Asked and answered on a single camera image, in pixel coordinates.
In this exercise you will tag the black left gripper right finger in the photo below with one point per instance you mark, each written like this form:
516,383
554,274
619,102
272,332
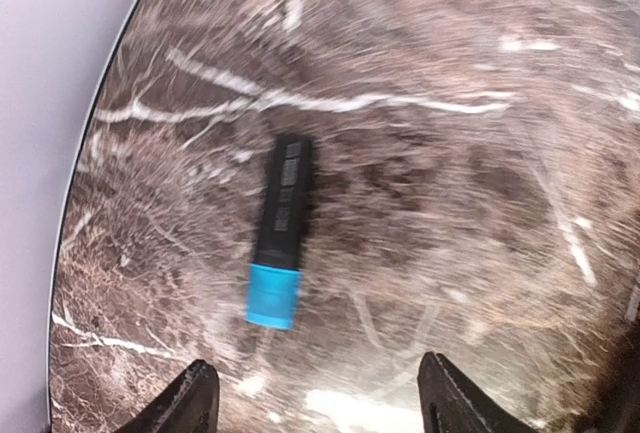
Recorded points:
452,403

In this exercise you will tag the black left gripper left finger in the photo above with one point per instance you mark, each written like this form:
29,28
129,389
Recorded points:
190,403

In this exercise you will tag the black blue-capped marker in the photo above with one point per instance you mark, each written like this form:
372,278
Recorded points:
275,269

